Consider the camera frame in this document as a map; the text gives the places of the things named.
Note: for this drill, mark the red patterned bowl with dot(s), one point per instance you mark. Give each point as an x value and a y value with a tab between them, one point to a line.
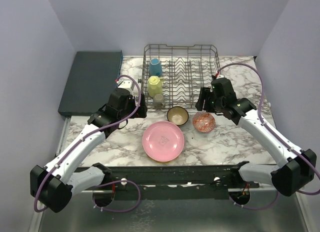
204	122

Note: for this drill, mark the yellow-green faceted mug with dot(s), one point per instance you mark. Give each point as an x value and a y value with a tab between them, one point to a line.
155	86

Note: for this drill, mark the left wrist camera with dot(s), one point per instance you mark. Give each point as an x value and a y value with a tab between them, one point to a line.
125	84

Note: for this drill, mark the blue floral mug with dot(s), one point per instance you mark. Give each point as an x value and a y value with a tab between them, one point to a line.
155	67

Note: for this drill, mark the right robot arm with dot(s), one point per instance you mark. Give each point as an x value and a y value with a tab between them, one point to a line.
294	167

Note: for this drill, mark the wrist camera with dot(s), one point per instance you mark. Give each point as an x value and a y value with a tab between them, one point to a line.
218	75
125	84

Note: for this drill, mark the grey wire dish rack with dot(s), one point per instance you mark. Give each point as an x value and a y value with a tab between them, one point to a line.
185	70

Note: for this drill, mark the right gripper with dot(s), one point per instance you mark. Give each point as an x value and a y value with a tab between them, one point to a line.
206	92

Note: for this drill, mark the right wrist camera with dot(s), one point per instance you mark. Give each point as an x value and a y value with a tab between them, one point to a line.
218	75

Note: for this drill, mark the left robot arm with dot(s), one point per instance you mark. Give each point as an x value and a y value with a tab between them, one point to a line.
54	184

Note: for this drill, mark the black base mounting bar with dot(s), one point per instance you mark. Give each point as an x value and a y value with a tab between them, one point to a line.
172	182

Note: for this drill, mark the small grey cup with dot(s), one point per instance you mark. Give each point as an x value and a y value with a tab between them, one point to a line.
158	101

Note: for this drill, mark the pink plate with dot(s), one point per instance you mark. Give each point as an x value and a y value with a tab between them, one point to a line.
163	140

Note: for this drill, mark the dark grey network switch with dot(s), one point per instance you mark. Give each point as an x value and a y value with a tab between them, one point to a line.
91	80

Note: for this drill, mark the aluminium rail frame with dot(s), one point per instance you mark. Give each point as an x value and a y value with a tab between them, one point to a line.
36	217

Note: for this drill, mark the brown beige bowl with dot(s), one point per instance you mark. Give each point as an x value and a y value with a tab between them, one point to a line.
177	115

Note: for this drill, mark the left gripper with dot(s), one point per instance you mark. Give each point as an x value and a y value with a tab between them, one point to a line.
141	110

